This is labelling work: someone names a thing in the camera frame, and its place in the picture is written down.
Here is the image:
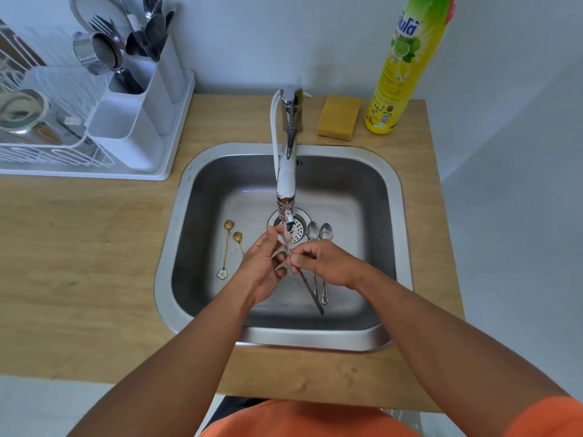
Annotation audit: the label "white faucet hose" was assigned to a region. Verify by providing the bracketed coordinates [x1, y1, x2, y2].
[269, 88, 285, 187]

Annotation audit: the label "white cutlery holder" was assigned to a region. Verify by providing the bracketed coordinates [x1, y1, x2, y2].
[86, 33, 186, 174]

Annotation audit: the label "person's left hand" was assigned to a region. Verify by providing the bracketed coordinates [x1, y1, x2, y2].
[236, 224, 292, 308]

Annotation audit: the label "person's right forearm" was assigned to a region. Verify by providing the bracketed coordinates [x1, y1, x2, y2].
[353, 268, 570, 437]

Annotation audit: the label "silver steel spoon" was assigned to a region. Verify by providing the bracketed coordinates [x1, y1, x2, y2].
[305, 220, 321, 297]
[319, 222, 335, 307]

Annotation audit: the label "slim white handled spoon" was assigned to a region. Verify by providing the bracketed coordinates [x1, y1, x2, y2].
[280, 231, 326, 316]

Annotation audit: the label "steel cup with black handle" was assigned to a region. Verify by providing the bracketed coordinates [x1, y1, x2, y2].
[72, 31, 146, 95]

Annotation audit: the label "dark utensil head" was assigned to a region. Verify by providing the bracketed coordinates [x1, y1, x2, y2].
[125, 30, 149, 58]

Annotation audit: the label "yellow sponge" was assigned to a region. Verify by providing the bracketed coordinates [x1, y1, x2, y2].
[315, 95, 363, 142]

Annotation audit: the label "yellow dish soap bottle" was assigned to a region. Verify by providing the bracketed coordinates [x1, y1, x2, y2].
[364, 0, 456, 135]

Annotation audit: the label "brown wooden panel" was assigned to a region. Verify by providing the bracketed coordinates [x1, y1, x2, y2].
[0, 18, 46, 73]

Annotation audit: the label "person's right hand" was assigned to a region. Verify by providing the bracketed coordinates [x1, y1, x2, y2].
[289, 239, 367, 291]

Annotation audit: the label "steel sink drain strainer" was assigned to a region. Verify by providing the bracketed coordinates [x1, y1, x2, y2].
[267, 206, 313, 244]

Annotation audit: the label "person's left forearm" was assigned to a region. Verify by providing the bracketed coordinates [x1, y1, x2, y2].
[66, 286, 270, 437]

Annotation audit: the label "white plastic drain tray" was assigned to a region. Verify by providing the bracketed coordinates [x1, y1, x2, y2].
[0, 67, 196, 181]

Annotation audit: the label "dark trousers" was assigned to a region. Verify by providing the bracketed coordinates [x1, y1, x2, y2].
[200, 395, 270, 431]

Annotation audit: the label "chrome faucet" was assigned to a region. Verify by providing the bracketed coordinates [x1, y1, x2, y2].
[276, 85, 304, 232]

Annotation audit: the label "stainless steel sink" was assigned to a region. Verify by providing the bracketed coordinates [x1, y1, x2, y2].
[154, 142, 414, 353]

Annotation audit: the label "steel utensil with white grip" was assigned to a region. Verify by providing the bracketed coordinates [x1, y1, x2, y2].
[59, 114, 90, 140]

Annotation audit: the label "orange shirt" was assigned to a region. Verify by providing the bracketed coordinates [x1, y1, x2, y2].
[200, 395, 583, 437]

